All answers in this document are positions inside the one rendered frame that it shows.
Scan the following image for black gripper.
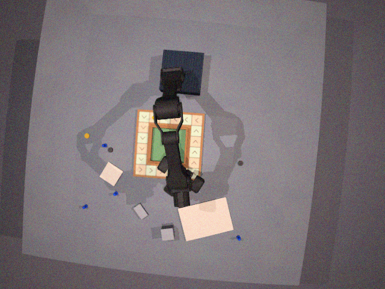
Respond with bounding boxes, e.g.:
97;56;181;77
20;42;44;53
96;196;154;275
157;156;205;193

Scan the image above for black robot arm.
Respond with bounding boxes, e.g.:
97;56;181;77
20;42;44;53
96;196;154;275
153;67;192;208

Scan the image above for cream board game track with arrow squares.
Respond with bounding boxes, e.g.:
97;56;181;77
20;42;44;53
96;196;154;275
135;111;203;179

